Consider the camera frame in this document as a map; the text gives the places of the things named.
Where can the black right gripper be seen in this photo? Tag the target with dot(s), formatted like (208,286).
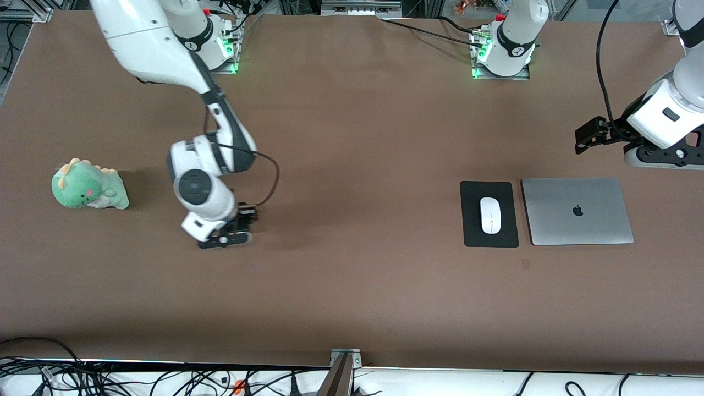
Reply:
(242,214)

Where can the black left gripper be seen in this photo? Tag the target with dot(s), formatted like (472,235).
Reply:
(620,131)

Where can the white computer mouse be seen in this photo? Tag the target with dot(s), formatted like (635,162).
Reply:
(490,214)

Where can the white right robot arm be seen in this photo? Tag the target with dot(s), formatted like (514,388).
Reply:
(148,44)

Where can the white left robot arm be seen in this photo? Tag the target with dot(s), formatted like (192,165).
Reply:
(514,33)

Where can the black mouse pad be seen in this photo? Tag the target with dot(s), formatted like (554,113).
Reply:
(473,231)

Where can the silver laptop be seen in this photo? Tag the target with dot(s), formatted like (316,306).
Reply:
(572,225)

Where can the green dinosaur plush toy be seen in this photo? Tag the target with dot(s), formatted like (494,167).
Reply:
(88,187)

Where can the grey equipment box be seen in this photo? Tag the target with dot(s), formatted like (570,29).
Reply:
(360,8)

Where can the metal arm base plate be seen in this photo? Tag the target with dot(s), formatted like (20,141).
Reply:
(525,75)
(234,60)

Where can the aluminium frame profile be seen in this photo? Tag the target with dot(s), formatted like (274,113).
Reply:
(22,14)
(668,27)

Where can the metal table bracket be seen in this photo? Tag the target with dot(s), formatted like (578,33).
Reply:
(341,379)

